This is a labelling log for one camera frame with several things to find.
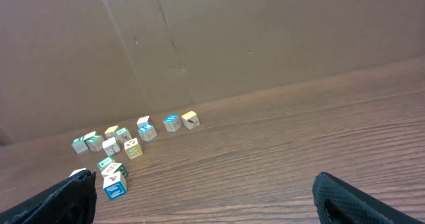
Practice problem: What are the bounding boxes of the owl block blue side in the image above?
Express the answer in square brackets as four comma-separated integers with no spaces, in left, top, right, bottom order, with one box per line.
[69,168,87,177]

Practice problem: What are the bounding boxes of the yellow top block left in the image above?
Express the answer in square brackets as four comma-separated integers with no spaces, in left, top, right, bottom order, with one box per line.
[104,125,120,139]

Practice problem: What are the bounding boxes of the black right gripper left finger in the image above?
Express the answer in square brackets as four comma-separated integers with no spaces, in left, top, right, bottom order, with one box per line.
[1,169,97,224]

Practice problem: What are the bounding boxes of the white block with drawing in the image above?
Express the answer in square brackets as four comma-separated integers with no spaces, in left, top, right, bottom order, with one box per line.
[136,116,153,128]

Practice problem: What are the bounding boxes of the green C block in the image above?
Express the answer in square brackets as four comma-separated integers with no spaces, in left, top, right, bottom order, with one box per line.
[72,136,88,154]

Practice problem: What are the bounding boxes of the beige top block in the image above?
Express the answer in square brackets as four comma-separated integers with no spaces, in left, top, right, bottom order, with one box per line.
[84,131,96,141]

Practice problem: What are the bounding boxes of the squirrel block blue side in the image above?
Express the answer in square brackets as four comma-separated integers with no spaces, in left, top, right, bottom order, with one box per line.
[103,171,128,200]

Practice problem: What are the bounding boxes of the cardboard back board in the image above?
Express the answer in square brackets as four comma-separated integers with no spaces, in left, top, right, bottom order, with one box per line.
[1,0,424,144]

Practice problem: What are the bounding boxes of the blue top block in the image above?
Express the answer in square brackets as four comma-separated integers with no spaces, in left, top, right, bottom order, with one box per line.
[163,114,181,132]

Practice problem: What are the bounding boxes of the blue P block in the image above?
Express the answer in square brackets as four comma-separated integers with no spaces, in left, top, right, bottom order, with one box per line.
[137,124,157,142]

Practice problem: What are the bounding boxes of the white plain block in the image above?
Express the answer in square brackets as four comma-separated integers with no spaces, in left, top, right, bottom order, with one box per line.
[102,136,121,156]

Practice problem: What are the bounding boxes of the acorn block yellow sides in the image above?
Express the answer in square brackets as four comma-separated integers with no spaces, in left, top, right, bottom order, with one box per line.
[124,138,143,160]

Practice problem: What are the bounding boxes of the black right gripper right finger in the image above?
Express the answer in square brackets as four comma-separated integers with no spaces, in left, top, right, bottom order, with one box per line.
[312,172,422,224]

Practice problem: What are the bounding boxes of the green R block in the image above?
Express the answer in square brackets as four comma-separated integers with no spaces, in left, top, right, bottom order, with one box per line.
[86,135,104,152]

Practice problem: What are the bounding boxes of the green 4 block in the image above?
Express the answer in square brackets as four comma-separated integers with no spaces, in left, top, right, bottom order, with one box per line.
[116,127,132,145]

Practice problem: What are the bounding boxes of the green L block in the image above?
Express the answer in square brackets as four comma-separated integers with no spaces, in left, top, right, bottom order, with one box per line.
[97,156,115,171]

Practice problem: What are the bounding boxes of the yellow top block far right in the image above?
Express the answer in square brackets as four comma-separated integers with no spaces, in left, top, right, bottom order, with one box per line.
[181,111,200,130]

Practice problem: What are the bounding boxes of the hedgehog block white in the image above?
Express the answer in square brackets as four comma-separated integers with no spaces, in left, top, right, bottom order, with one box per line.
[101,162,128,178]

